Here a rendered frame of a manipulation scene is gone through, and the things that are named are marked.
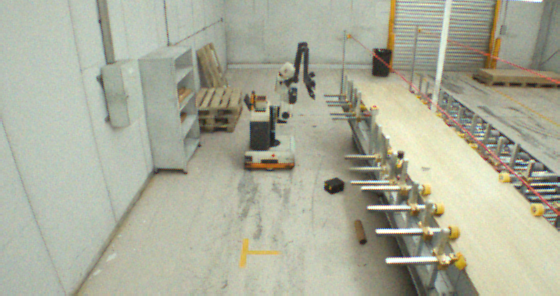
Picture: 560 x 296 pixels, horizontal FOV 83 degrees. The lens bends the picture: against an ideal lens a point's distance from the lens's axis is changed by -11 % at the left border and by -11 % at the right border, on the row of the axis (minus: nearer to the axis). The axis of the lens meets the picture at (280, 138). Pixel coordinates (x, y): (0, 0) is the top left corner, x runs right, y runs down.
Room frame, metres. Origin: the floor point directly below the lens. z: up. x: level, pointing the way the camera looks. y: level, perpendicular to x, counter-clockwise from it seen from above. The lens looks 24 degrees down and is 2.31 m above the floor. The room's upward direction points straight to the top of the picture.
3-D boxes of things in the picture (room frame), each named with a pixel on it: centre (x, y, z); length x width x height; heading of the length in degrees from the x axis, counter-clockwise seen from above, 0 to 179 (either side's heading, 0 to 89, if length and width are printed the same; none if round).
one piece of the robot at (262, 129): (4.43, 0.22, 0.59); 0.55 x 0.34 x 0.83; 179
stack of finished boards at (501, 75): (8.90, -6.80, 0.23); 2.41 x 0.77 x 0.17; 91
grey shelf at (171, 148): (4.50, 1.46, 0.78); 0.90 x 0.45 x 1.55; 179
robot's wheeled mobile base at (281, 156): (4.43, 0.13, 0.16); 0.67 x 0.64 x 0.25; 89
